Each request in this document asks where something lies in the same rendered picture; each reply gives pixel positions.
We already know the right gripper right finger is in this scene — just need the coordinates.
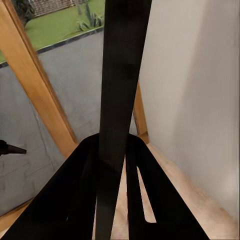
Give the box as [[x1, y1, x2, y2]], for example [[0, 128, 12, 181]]
[[125, 133, 210, 240]]

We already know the poster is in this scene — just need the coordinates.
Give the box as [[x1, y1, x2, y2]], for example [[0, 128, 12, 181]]
[[95, 0, 152, 240]]

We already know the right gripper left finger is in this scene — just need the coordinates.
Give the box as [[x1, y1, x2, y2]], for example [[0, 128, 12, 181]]
[[0, 133, 100, 240]]

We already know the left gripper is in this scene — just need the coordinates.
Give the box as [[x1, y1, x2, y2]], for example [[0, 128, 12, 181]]
[[0, 141, 27, 155]]

